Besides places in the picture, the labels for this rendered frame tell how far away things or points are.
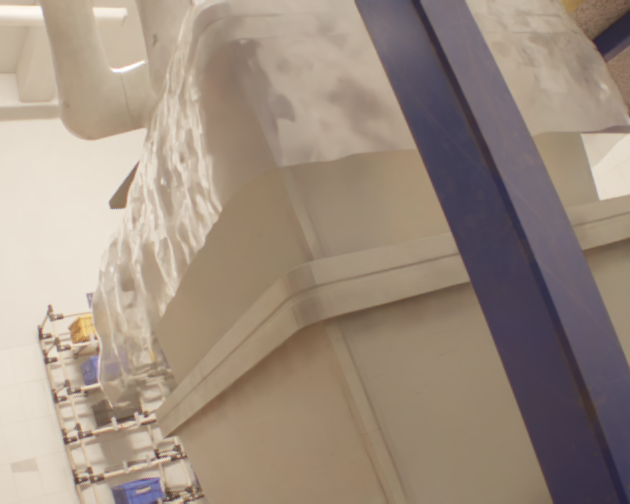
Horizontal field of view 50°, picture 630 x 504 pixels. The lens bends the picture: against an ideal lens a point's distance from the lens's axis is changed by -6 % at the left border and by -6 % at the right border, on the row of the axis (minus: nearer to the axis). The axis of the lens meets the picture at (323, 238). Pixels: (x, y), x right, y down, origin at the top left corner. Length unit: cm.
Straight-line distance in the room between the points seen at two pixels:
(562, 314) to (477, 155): 8
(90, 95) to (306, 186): 92
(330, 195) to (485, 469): 24
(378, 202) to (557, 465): 30
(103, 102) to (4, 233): 498
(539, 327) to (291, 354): 28
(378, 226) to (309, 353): 11
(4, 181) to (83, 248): 94
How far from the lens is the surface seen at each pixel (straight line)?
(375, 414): 49
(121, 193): 138
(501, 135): 33
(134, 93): 141
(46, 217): 647
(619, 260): 67
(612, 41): 101
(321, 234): 53
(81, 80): 140
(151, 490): 539
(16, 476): 580
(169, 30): 112
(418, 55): 34
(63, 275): 628
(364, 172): 56
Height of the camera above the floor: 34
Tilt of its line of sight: 16 degrees up
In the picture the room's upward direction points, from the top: 19 degrees counter-clockwise
